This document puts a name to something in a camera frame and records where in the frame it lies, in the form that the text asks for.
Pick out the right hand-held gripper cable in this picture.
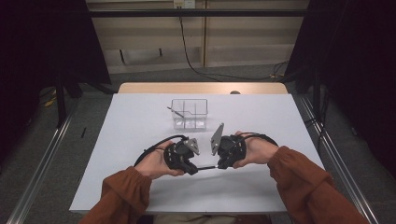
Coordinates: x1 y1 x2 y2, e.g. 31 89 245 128
237 132 279 147

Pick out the black curtain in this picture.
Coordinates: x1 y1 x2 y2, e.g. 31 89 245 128
0 0 111 162
284 0 396 178

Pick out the black metal stand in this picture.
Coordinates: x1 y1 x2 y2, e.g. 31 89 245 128
54 71 83 129
312 64 322 120

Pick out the aluminium floor rail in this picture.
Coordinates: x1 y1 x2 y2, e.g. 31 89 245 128
295 94 381 224
6 115 74 224

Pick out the black horizontal bar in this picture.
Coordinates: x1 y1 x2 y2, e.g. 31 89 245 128
88 8 307 18

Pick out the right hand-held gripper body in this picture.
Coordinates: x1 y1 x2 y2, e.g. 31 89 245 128
210 122 248 171

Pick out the left hand-held gripper cable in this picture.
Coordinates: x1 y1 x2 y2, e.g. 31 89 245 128
134 134 191 167

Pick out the hand-held gripper cable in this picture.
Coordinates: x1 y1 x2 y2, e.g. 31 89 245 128
237 132 279 147
134 134 191 167

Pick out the long black wall cable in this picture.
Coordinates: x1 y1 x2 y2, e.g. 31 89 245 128
177 6 290 82

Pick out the wooden table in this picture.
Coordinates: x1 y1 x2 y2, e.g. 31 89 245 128
117 81 289 95

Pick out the person's left hand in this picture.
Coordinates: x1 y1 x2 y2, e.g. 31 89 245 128
134 140 186 181

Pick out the white wall outlet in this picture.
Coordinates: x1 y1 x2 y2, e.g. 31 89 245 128
173 0 196 9

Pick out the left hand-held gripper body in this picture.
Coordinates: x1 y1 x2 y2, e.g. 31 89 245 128
163 138 201 175

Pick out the person's right hand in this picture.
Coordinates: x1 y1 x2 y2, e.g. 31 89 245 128
233 130 280 170

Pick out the white table mat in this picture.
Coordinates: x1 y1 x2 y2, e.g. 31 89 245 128
68 92 344 215

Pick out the clear plastic organizer box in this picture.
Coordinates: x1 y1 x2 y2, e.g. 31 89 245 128
170 98 209 131

